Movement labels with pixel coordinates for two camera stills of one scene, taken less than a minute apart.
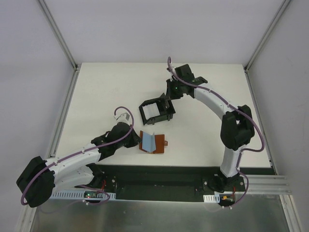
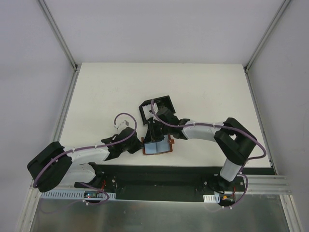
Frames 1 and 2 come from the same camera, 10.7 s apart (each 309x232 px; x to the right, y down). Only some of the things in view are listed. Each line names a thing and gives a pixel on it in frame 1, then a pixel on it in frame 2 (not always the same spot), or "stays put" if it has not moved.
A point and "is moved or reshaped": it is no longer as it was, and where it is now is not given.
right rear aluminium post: [283, 7] stays put
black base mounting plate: [165, 183] stays put
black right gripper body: [169, 93] -> [153, 133]
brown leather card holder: [153, 144] is moved or reshaped
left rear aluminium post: [58, 34] stays put
